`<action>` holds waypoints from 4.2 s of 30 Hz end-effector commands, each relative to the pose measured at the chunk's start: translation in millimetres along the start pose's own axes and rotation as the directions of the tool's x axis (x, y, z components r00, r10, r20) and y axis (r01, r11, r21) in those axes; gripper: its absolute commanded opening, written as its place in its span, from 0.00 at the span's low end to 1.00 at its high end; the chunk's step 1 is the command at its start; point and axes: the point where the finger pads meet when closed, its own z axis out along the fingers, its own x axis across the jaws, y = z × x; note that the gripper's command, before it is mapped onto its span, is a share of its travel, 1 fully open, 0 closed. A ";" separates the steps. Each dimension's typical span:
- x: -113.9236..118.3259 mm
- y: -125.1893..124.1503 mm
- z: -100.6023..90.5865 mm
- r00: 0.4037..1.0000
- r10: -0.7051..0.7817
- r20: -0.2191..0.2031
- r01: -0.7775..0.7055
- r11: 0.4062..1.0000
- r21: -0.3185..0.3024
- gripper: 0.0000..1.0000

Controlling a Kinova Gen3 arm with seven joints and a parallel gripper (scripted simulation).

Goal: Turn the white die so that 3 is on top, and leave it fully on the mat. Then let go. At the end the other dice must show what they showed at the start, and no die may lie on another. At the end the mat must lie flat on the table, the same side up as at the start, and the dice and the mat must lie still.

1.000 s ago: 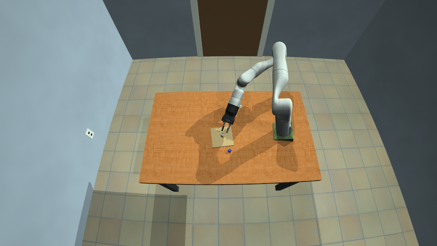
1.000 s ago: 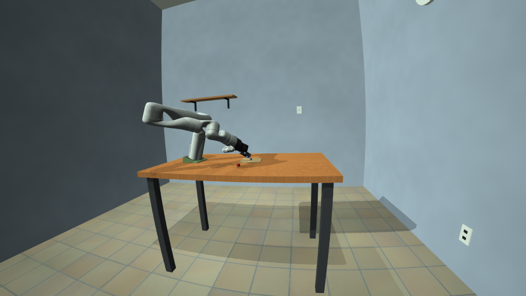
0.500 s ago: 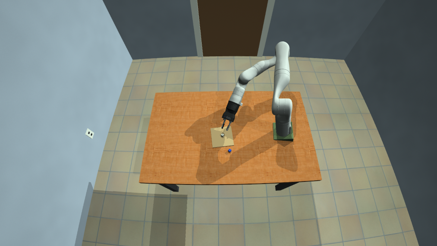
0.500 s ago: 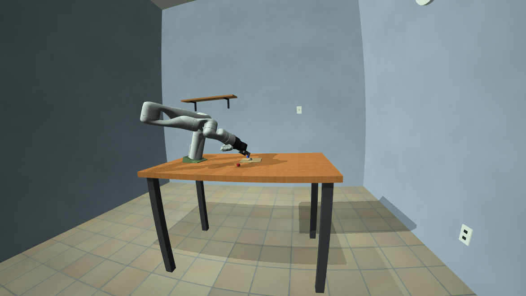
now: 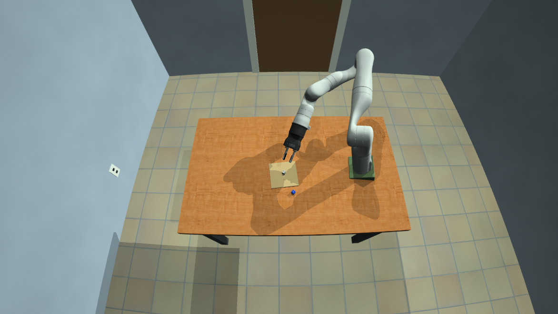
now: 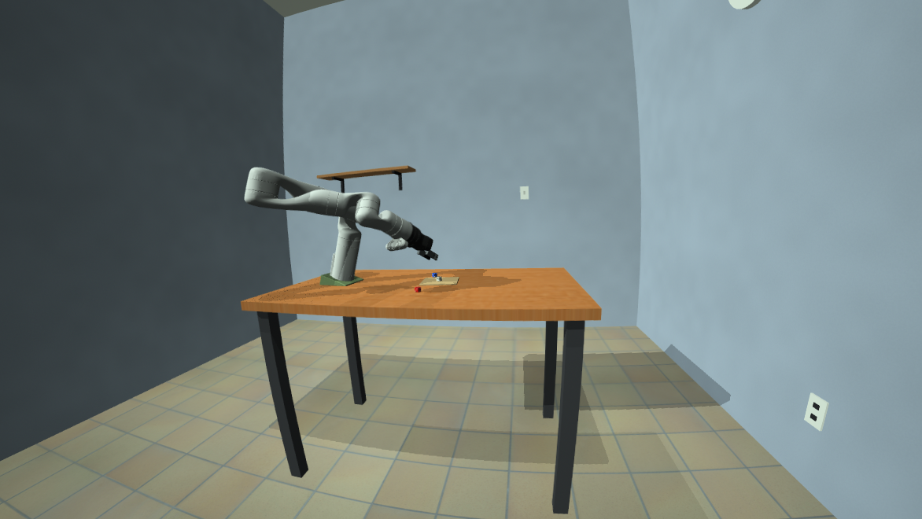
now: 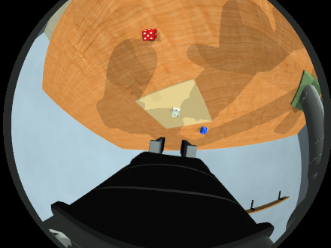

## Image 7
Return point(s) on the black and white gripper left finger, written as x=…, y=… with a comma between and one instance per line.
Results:
x=157, y=146

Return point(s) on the beige square mat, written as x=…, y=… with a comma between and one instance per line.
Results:
x=184, y=95

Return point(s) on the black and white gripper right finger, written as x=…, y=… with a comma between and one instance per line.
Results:
x=187, y=149

